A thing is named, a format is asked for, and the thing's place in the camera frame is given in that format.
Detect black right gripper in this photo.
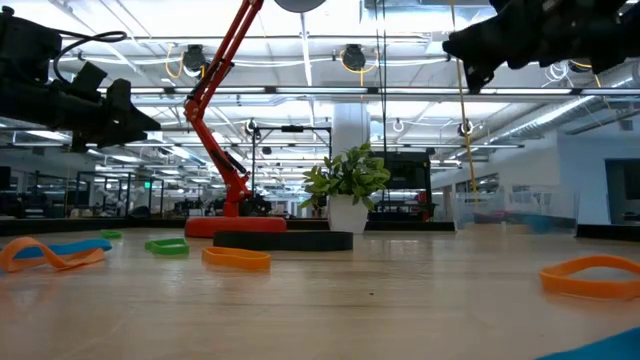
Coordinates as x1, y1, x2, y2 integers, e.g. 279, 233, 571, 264
441, 0, 576, 95

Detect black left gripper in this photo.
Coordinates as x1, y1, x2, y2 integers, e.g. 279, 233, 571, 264
29, 78, 163, 151

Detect orange rubber band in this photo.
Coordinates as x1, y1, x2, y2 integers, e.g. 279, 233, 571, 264
0, 236, 107, 274
538, 254, 640, 302
201, 246, 273, 273

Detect black rubber band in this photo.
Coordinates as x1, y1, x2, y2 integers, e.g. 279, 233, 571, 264
212, 229, 355, 253

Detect clear plastic bin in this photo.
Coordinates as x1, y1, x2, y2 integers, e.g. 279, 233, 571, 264
452, 189, 581, 236

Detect black cabinet on stand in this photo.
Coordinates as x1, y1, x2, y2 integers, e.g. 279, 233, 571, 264
372, 151, 434, 221

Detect red desk lamp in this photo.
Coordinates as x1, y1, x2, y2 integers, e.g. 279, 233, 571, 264
183, 0, 329, 240

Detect green plant in white pot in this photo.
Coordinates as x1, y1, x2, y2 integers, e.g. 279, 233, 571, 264
298, 142, 392, 235

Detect black cage frame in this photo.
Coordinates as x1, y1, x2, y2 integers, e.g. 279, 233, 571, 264
74, 170, 166, 219

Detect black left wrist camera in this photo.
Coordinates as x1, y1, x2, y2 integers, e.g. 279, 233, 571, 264
69, 60, 109, 96

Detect yellow hanging cable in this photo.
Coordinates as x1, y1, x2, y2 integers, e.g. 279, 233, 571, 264
449, 0, 480, 201

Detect black looped camera cable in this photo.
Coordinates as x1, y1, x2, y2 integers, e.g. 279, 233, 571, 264
52, 29, 129, 86

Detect black ceiling cable reel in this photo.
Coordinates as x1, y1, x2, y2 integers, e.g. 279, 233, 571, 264
180, 43, 209, 74
340, 43, 369, 72

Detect black metal table frame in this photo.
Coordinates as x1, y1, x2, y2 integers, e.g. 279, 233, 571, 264
0, 214, 640, 240

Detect black gantry frame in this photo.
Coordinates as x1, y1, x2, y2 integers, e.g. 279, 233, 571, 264
251, 124, 334, 216

